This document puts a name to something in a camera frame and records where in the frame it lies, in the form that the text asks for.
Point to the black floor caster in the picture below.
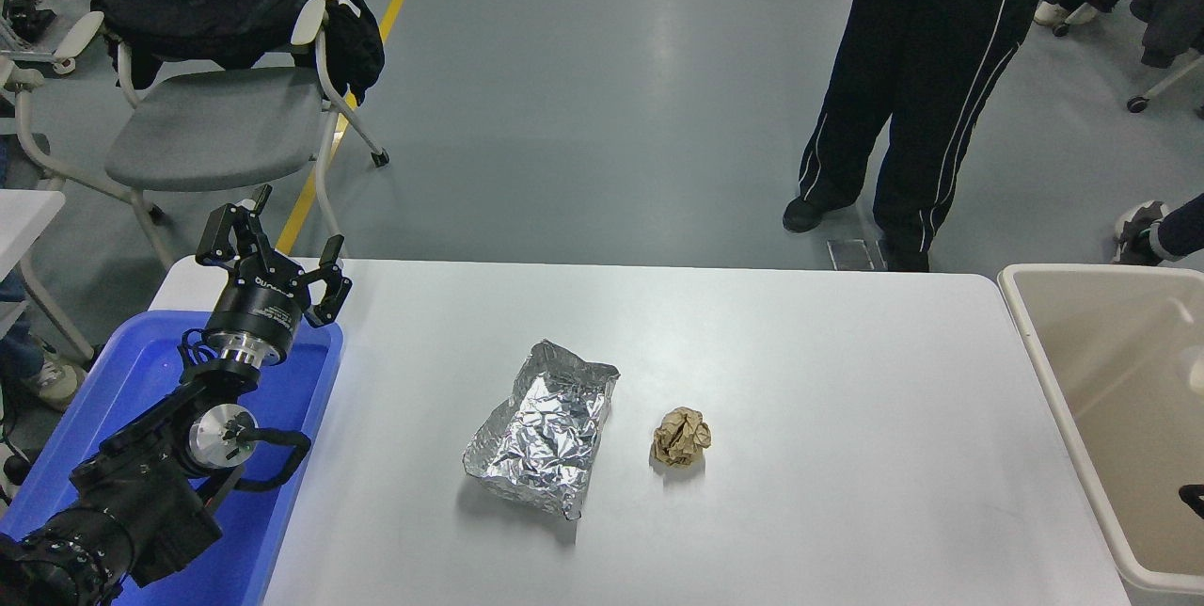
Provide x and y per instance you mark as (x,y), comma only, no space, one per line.
(19,467)

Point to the crumpled tan paper ball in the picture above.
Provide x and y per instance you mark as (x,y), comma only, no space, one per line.
(681,437)

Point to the white side table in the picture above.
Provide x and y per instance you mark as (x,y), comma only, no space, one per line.
(23,220)

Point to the person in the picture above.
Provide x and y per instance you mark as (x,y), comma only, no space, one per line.
(52,385)
(1180,230)
(1052,13)
(931,70)

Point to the large pale plastic bin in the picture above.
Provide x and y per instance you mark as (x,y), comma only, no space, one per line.
(1110,371)

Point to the grey seat office chair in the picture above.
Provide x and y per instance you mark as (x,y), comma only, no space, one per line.
(216,126)

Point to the crumpled silver foil tray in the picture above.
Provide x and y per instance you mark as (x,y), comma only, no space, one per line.
(546,437)

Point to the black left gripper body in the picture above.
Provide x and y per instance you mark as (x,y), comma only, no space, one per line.
(256,314)

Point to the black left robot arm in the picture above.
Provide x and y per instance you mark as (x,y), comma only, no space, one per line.
(141,484)

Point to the blue plastic tray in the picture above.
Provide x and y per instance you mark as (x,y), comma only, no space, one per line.
(141,361)

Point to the white chair frame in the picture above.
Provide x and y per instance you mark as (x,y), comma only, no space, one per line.
(85,27)

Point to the metal floor plate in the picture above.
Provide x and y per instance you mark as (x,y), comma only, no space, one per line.
(849,255)

